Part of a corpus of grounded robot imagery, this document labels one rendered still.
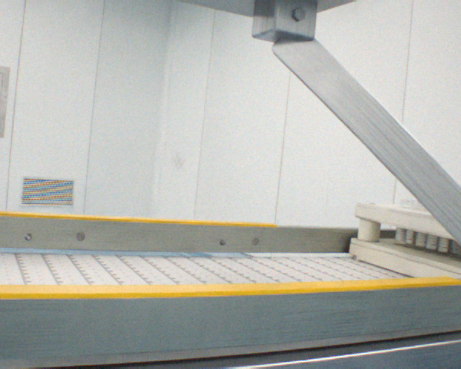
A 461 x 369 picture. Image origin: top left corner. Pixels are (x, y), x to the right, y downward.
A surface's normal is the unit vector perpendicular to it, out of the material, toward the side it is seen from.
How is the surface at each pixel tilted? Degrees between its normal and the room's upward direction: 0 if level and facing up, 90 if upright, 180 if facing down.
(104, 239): 90
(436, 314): 90
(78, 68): 90
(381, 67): 90
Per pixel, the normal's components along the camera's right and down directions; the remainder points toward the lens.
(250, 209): -0.76, -0.04
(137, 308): 0.43, 0.09
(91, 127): 0.64, 0.11
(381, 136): -0.13, -0.01
